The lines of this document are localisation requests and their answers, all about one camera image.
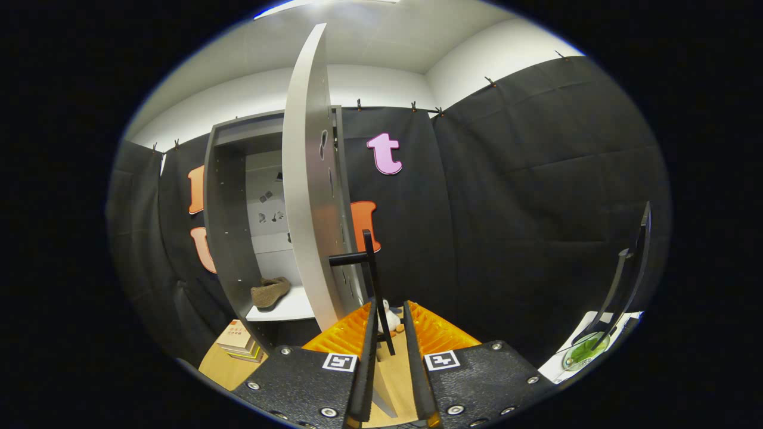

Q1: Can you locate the dark grey shoe cabinet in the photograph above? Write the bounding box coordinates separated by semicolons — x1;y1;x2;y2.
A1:
204;106;369;358

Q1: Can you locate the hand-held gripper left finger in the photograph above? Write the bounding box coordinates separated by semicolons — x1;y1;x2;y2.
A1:
231;300;379;429

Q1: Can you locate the brown fuzzy shoe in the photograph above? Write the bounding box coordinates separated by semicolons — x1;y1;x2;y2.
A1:
250;276;291;309

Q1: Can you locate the ceiling light panel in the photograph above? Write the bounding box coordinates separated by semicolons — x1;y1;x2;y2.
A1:
253;0;400;20

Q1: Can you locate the white plush duck toy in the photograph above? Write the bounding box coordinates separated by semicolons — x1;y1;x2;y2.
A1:
377;299;406;335

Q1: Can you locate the green round dish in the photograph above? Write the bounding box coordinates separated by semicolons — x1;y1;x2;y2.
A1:
562;332;610;372

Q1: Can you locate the beige shoe cabinet door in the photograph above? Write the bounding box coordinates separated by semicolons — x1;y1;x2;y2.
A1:
281;23;399;419

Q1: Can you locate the stack of books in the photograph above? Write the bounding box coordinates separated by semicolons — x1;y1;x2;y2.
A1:
215;319;267;364

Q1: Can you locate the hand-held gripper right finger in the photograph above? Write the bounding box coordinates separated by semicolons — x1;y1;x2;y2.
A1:
403;300;556;429

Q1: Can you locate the black backdrop cloth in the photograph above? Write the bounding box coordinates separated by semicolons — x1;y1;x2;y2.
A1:
106;55;673;373

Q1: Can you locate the black curved stand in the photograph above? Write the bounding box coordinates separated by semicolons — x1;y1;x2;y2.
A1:
573;201;652;352

